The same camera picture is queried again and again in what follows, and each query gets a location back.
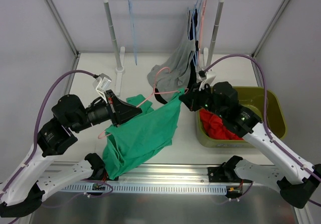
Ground pink wire hanger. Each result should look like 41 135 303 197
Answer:
97 67 179 139

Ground red tank top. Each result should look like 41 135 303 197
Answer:
199 109 243 141

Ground grey tank top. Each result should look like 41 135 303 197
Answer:
146 33 198 105

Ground green tank top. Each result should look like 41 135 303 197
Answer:
102 89 184 180

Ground light blue wire hanger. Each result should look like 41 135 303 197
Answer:
127 0 137 65

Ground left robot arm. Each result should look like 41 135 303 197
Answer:
1 90 142 218

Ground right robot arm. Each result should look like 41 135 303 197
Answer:
179 81 320 209

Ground black tank top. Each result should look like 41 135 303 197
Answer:
154 7 201 104

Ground pink hanger far right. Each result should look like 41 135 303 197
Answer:
198 0 207 65

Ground white clothes rack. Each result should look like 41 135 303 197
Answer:
103 0 225 96

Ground olive green plastic basin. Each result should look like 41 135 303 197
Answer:
196 86 287 148

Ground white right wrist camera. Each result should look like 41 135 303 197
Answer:
198 69 216 91

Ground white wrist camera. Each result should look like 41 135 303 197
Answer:
93 73 112 102
198 69 216 91

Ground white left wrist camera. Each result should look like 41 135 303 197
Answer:
93 73 112 102

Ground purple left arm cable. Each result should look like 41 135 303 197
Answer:
0 70 115 224

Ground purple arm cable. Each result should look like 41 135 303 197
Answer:
204 54 321 207
0 70 115 224

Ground aluminium mounting rail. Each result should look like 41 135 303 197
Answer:
45 161 284 184

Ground white slotted cable duct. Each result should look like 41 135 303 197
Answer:
62 182 227 195

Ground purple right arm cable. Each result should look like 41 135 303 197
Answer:
204 54 321 207

